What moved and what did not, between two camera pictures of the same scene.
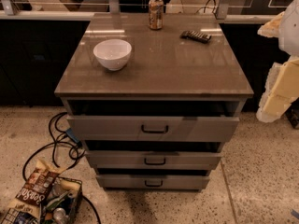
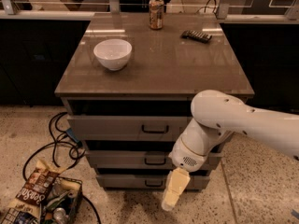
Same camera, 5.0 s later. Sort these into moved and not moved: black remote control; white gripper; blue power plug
Moved: white gripper
Not moved: blue power plug; black remote control
